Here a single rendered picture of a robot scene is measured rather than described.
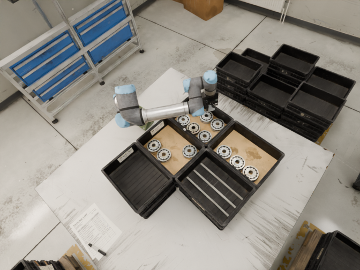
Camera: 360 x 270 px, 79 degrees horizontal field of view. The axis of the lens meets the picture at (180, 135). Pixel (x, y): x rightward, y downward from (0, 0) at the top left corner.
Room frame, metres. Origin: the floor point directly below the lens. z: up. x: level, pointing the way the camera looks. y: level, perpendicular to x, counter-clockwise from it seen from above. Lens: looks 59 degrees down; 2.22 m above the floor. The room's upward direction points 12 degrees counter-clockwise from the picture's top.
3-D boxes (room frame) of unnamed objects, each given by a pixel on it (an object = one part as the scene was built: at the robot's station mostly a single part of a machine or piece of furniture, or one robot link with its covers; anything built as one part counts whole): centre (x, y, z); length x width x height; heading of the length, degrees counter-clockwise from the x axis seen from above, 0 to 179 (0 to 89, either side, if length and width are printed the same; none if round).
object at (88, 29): (2.74, 0.66, 0.60); 0.72 x 0.03 x 0.56; 130
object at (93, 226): (0.32, 0.69, 0.70); 0.33 x 0.23 x 0.01; 40
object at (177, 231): (0.61, 0.06, 0.35); 1.60 x 1.60 x 0.70; 40
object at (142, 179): (0.56, 0.33, 0.87); 0.40 x 0.30 x 0.11; 34
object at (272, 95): (1.37, -1.01, 0.31); 0.40 x 0.30 x 0.34; 40
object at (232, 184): (0.40, -0.14, 0.87); 0.40 x 0.30 x 0.11; 34
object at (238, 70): (1.67, -0.75, 0.37); 0.40 x 0.30 x 0.45; 40
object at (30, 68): (2.23, 1.27, 0.60); 0.72 x 0.03 x 0.56; 130
